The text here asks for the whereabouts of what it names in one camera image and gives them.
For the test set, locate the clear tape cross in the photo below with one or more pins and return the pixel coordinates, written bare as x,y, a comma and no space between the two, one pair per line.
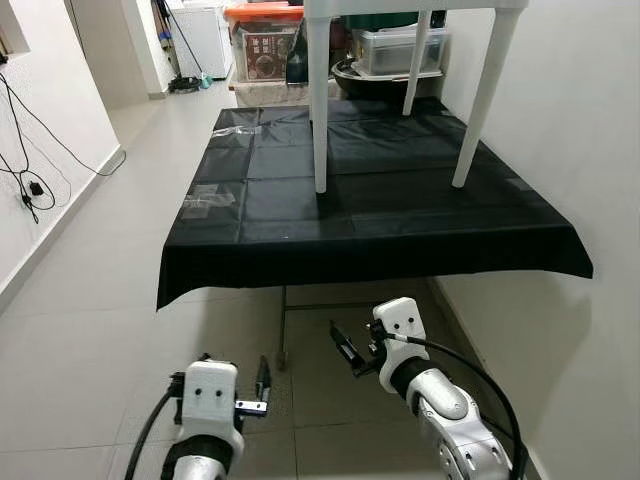
210,200

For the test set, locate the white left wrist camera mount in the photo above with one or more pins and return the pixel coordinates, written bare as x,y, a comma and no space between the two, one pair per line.
210,398

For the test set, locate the clear tape strip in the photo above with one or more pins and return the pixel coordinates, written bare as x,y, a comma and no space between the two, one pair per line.
242,131

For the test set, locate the black plastic bag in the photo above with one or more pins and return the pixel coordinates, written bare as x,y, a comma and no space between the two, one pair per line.
298,60

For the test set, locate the beige stone bench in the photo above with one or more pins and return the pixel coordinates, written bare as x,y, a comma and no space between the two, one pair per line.
270,92

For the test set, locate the white chest freezer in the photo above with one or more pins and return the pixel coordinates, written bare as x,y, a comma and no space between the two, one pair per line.
205,35

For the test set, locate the white plastic table leg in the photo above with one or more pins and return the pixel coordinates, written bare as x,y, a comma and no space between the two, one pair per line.
417,60
319,100
490,90

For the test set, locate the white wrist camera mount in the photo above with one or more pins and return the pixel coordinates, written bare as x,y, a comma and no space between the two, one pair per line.
397,325
210,398

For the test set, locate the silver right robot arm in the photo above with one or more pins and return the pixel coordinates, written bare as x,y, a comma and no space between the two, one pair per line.
460,420

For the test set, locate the black wok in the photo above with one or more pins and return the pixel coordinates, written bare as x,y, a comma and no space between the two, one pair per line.
375,85

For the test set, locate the orange lid storage box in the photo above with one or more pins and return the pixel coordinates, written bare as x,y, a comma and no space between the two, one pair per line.
262,45

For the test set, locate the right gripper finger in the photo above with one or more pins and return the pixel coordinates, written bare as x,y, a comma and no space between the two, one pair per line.
345,345
375,330

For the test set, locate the clear plastic storage box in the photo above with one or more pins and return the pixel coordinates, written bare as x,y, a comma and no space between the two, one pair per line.
385,52

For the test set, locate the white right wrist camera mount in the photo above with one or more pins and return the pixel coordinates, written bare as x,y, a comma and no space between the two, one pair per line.
397,325

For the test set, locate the black floor mop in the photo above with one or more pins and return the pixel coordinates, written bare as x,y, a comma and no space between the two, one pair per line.
185,83

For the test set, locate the black tablecloth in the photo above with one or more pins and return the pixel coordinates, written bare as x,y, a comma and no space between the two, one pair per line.
400,230

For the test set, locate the black power adapter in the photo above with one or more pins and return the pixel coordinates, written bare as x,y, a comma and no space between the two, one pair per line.
36,188

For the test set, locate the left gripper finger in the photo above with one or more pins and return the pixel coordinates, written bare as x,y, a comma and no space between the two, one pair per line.
264,378
203,357

